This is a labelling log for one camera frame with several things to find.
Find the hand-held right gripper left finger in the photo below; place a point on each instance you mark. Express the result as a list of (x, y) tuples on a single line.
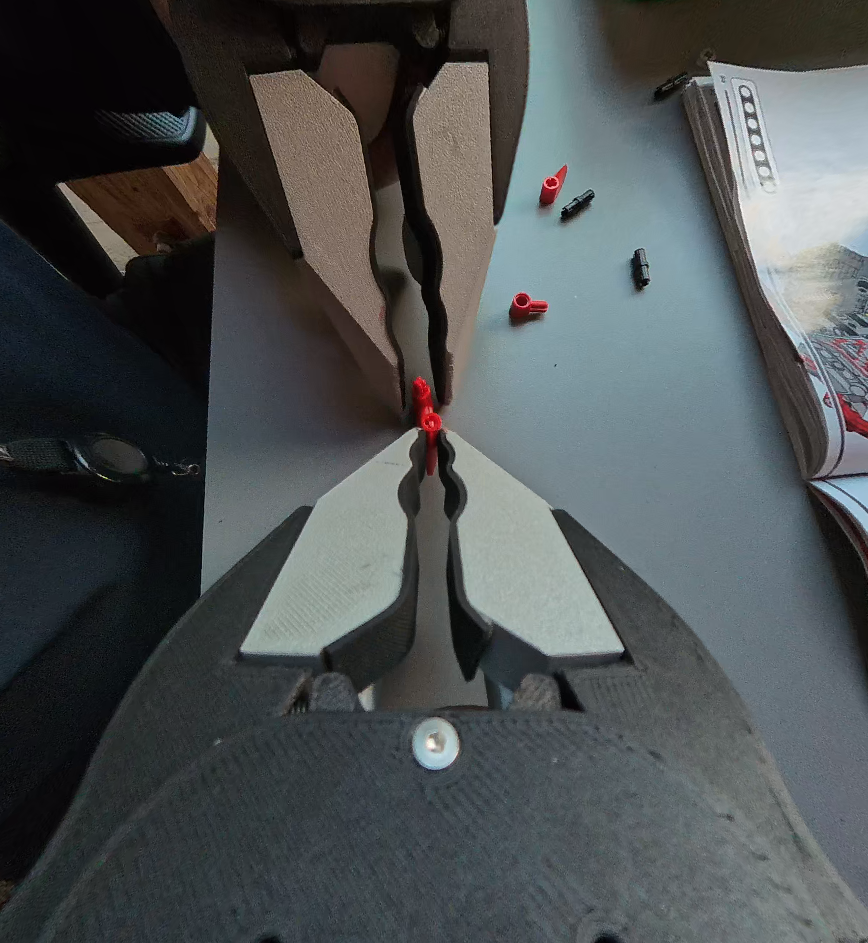
[(338, 574)]

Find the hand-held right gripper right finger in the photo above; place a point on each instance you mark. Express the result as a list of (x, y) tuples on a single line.
[(529, 582)]

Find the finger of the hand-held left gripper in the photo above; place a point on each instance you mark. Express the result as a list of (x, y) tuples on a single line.
[(456, 206), (316, 184)]

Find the red lego claw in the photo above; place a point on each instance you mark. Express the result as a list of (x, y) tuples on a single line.
[(549, 190)]

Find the red lego claw assembly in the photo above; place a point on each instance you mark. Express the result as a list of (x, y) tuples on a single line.
[(431, 424)]

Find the red lego axle connector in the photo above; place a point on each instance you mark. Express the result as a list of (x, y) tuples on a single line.
[(420, 398)]

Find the red lego pin connector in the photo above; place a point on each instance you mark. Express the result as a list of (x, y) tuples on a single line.
[(523, 306)]

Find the long black lego pin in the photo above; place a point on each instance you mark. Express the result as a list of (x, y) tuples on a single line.
[(671, 85)]

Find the lego instruction booklet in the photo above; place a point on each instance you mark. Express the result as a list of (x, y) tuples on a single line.
[(831, 184)]

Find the black office chair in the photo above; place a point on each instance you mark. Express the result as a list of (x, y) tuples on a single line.
[(131, 136)]

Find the black badge reel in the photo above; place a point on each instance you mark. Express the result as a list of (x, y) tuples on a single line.
[(113, 458)]

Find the person's dark navy clothing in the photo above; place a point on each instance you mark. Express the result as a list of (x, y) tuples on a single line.
[(50, 589)]

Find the wooden post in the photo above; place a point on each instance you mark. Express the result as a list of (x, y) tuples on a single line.
[(154, 202)]

